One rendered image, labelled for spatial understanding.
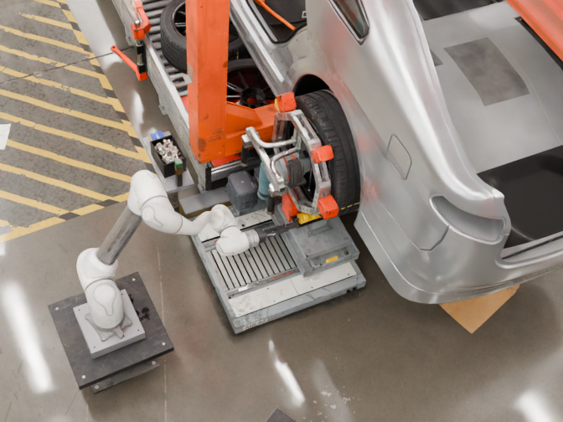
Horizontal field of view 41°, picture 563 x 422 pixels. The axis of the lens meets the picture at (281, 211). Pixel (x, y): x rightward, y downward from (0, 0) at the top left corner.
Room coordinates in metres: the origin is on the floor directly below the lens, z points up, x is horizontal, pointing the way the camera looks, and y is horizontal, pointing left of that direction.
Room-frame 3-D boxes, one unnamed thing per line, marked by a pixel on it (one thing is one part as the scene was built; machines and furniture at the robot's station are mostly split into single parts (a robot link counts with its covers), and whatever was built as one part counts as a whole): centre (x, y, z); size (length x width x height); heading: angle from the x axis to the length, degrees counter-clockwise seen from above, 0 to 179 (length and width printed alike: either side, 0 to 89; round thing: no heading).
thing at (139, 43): (3.81, 1.10, 0.30); 0.09 x 0.05 x 0.50; 31
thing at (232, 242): (2.13, 0.23, 0.63); 0.16 x 0.13 x 0.11; 121
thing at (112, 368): (1.75, 0.79, 0.15); 0.50 x 0.50 x 0.30; 34
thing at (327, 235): (2.64, -0.20, 0.32); 0.40 x 0.30 x 0.28; 31
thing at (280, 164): (2.51, 0.00, 0.85); 0.21 x 0.14 x 0.14; 121
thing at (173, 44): (3.97, 0.65, 0.39); 0.66 x 0.66 x 0.24
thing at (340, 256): (2.63, -0.21, 0.13); 0.50 x 0.36 x 0.10; 31
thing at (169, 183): (2.77, 0.69, 0.44); 0.43 x 0.17 x 0.03; 31
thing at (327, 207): (2.28, -0.23, 0.85); 0.09 x 0.08 x 0.07; 31
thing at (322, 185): (2.55, -0.06, 0.85); 0.54 x 0.07 x 0.54; 31
